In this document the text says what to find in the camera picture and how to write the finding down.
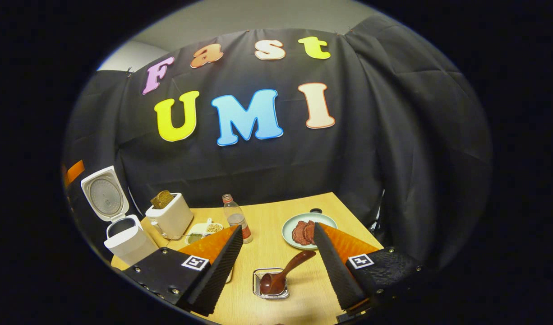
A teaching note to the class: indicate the red meat slice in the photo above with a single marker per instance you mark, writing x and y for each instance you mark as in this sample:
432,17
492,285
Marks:
299,234
310,231

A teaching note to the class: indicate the pale green plate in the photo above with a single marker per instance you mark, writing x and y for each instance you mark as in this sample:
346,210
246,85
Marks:
324,219

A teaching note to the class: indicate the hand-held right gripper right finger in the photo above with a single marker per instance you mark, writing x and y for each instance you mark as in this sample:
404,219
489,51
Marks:
337,271

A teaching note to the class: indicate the brown bread slice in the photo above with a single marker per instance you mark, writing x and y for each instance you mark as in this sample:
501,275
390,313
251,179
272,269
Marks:
167,197
158,201

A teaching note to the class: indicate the black backdrop cloth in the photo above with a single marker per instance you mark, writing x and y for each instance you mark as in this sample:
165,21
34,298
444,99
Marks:
258,171

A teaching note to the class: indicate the brown wooden spoon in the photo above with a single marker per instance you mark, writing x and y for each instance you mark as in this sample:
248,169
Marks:
269,284

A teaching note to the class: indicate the white divided dish with beans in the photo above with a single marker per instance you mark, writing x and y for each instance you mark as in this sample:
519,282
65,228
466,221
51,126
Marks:
200,234

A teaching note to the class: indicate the white rice cooker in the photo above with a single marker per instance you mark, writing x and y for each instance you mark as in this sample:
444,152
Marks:
127,246

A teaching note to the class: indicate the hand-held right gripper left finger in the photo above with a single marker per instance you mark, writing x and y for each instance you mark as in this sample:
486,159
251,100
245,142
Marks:
213,280

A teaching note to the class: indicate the clear plastic bottle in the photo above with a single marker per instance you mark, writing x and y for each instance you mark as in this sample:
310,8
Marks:
236,216

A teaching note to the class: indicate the white toaster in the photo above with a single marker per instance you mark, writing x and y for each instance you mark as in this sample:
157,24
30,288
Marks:
172,221

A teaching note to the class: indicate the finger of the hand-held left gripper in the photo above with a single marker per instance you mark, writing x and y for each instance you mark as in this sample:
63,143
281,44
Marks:
73,171

